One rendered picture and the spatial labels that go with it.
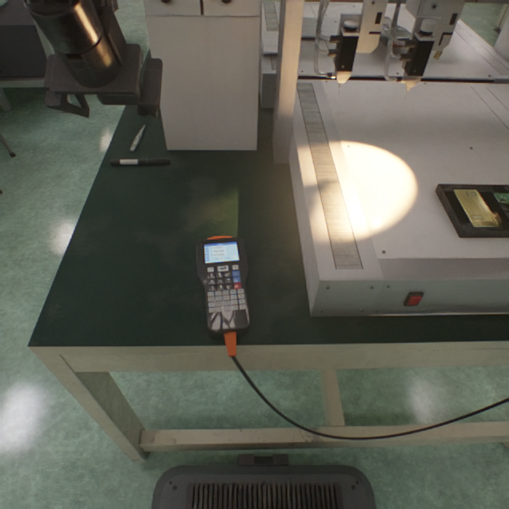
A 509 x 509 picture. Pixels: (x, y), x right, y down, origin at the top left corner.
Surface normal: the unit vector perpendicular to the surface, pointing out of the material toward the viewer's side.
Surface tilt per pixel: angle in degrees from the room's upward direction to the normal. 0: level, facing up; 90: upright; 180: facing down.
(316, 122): 0
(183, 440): 0
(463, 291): 90
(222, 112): 90
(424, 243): 0
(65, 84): 30
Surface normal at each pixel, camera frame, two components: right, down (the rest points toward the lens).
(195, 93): 0.03, 0.75
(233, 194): 0.02, -0.66
